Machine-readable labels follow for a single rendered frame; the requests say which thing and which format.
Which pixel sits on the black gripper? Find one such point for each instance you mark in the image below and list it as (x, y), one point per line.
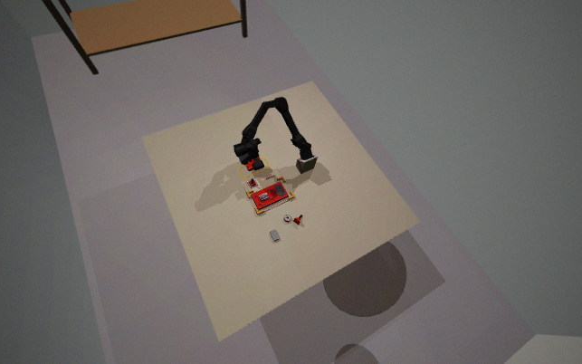
(257, 164)

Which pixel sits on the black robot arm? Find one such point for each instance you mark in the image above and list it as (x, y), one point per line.
(251, 145)

